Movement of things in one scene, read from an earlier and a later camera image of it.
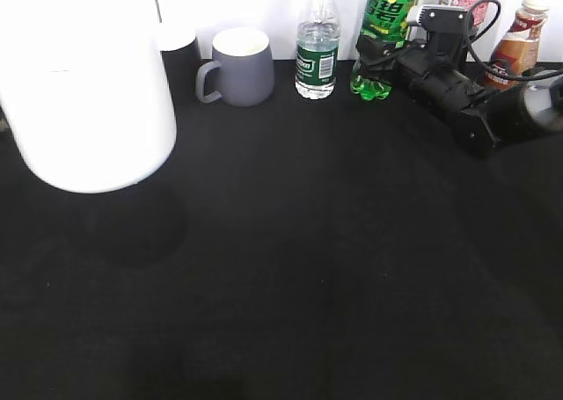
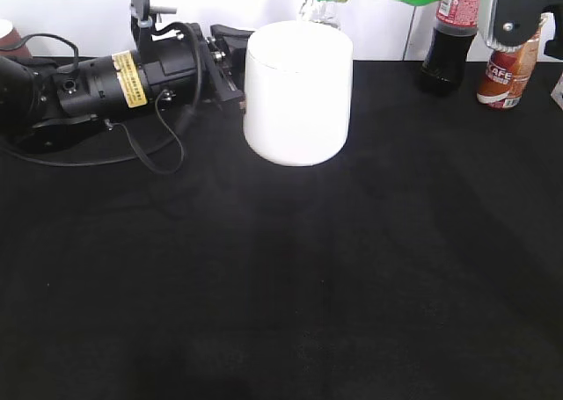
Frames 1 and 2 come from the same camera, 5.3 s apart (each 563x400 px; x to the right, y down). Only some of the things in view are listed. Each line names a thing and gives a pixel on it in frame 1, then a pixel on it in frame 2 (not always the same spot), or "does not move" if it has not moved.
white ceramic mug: x=84 y=81 to x=297 y=90
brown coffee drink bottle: x=517 y=52 does not move
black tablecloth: x=310 y=249 does not move
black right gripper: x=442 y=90 to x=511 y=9
